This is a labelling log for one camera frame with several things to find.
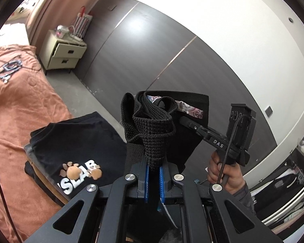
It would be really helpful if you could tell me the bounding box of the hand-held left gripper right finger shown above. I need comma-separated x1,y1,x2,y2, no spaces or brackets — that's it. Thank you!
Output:
159,162,285,243

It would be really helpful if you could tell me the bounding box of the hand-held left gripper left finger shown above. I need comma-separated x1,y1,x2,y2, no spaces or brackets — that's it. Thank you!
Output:
23,161,150,243

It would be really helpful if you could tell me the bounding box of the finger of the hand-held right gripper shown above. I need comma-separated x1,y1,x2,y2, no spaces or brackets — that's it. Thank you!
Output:
179,116,213,141

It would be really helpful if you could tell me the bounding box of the black knit sweater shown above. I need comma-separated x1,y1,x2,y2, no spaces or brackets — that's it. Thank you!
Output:
120,90,210,243

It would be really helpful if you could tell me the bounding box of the person's right forearm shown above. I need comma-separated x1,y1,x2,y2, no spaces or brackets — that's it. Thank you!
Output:
230,181,256,218

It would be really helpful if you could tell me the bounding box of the closet with hanging clothes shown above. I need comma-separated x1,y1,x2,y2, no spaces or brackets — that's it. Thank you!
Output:
249,129,304,224

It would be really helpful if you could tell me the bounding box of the person's right hand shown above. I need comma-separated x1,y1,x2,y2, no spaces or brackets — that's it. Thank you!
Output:
206,150,245,195

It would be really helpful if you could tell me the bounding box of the black paw print t-shirt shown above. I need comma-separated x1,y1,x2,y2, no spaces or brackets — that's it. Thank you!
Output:
24,111,128,195

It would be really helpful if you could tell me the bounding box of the dark grey wardrobe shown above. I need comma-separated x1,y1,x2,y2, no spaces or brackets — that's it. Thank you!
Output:
80,0,278,180

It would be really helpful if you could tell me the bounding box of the folded dark garment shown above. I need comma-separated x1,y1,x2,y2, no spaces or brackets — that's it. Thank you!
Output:
24,144,70,205

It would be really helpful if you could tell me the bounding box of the brown fleece blanket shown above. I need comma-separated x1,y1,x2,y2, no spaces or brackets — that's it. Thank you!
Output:
0,44,75,243

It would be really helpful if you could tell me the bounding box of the cream nightstand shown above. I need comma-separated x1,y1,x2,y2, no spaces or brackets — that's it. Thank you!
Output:
39,29,88,74

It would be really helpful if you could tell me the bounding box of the small pink white appliance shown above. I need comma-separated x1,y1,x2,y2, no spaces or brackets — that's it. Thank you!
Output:
56,25,69,39

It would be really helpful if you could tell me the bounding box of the pinkish brown curtain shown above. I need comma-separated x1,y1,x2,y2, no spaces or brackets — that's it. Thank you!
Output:
28,0,117,48

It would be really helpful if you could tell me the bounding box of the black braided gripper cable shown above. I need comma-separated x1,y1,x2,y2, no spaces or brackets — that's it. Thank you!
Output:
216,115,247,185

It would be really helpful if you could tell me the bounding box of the thin black cable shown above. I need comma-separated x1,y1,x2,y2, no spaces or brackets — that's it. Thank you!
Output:
0,152,16,233

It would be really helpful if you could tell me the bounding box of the black cable bundle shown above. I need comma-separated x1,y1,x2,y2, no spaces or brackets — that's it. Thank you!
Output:
0,58,23,84

